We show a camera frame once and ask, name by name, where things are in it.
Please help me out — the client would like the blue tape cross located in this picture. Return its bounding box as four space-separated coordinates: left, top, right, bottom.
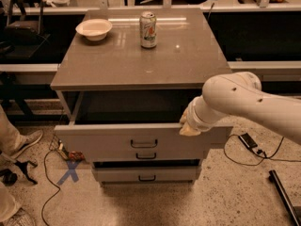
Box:
57 161 79 186

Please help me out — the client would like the person leg lower left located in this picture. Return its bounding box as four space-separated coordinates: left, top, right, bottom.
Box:
0 183 36 226

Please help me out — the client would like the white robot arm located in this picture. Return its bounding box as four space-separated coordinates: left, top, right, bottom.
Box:
180 72 301 144

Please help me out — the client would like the black chair base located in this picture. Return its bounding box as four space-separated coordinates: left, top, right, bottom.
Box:
0 151 38 186

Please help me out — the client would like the black cable left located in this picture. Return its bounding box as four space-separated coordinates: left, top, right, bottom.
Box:
40 149 65 226

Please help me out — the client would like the grey drawer cabinet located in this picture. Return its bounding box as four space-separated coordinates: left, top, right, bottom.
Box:
50 8 237 186

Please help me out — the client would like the black bar on floor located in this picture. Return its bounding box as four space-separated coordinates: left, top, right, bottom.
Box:
269 170 301 226

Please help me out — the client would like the green soda can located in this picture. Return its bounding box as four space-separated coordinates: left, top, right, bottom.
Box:
139 11 157 49

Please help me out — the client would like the person leg with shoe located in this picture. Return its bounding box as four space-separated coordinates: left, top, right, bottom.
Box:
0 105 43 158

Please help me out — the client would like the black cable right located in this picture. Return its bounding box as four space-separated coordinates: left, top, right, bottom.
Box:
222 133 301 167

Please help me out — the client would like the white bowl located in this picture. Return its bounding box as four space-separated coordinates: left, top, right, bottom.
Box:
75 19 112 41

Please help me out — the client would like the grey drawer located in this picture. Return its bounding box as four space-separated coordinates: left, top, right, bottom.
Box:
91 149 209 162
55 90 231 163
92 167 201 184

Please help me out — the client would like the grey bottom drawer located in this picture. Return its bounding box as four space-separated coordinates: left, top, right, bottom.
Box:
92 167 201 184

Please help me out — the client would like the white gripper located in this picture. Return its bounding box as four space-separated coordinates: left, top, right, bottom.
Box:
180 98 216 137

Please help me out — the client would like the black chair left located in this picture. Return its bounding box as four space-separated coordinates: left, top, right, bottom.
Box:
0 0 48 59

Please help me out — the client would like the grey top drawer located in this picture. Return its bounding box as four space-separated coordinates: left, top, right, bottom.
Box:
55 90 231 163

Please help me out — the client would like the black cable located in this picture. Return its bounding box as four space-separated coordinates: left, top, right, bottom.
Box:
40 149 65 226
222 133 301 167

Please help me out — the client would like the wire basket with items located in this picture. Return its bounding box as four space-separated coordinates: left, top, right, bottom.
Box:
49 135 85 162

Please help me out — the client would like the grey middle drawer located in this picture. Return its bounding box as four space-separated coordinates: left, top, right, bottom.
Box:
91 149 209 162

